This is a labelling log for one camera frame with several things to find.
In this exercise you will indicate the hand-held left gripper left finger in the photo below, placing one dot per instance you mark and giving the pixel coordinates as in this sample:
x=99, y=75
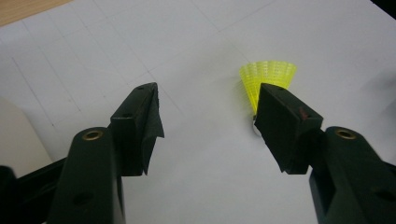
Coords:
x=90, y=174

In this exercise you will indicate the yellow shuttlecock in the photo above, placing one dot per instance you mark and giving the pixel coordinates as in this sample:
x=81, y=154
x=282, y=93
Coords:
x=267, y=73

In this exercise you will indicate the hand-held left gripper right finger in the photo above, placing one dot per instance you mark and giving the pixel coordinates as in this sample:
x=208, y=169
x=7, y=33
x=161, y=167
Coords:
x=289, y=130

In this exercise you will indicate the white board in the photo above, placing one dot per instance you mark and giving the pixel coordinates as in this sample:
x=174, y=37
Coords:
x=202, y=46

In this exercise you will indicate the wooden table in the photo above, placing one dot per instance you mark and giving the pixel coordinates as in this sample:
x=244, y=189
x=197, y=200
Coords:
x=18, y=9

